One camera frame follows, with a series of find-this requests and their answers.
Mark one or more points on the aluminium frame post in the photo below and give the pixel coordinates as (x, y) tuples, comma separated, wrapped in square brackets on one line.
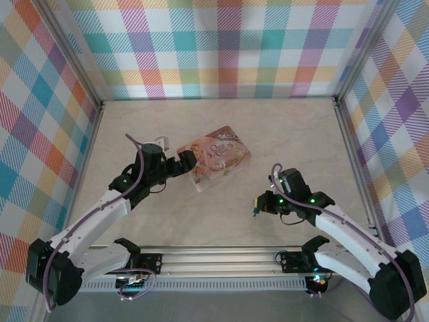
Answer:
[(363, 50), (70, 50)]

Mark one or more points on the aluminium mounting rail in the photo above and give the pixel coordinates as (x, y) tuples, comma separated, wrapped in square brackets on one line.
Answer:
[(218, 263)]

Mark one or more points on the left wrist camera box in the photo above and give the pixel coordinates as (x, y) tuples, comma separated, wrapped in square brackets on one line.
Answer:
[(163, 141)]

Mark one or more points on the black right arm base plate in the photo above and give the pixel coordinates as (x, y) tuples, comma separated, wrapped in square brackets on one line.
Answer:
[(295, 261)]

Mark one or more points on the pink decorated tin box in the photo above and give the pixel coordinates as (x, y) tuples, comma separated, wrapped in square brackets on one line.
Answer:
[(218, 157)]

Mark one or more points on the grey metal panel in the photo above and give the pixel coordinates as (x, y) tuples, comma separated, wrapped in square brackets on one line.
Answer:
[(218, 307)]

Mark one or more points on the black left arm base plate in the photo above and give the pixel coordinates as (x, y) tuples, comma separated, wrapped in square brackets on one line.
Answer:
[(152, 263)]

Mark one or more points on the aluminium table edge rail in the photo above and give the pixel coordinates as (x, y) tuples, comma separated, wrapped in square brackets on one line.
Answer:
[(355, 167), (90, 147)]

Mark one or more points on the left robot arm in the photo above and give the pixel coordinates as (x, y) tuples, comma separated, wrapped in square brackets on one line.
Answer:
[(87, 219)]

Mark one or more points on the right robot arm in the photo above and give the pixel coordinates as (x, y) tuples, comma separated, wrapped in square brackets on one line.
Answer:
[(352, 231)]

